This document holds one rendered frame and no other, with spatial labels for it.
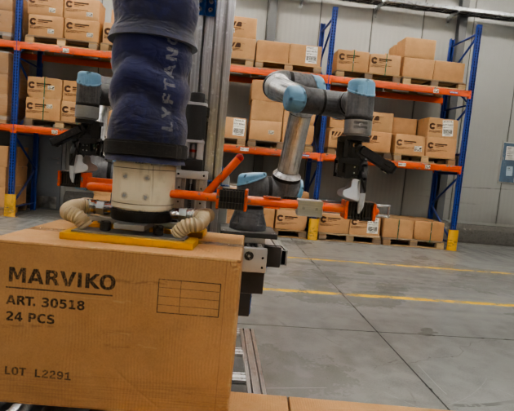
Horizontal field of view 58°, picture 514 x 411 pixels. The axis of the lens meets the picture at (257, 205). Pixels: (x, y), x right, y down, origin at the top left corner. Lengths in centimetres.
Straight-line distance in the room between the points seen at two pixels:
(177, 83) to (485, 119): 1037
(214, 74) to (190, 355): 124
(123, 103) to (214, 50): 87
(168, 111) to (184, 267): 41
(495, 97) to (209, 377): 1072
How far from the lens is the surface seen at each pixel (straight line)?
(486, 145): 1138
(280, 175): 185
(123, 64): 127
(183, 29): 130
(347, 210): 129
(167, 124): 124
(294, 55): 876
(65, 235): 126
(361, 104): 130
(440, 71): 956
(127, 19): 129
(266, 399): 164
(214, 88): 203
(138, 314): 117
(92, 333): 122
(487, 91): 1145
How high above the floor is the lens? 130
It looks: 5 degrees down
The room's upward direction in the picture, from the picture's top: 5 degrees clockwise
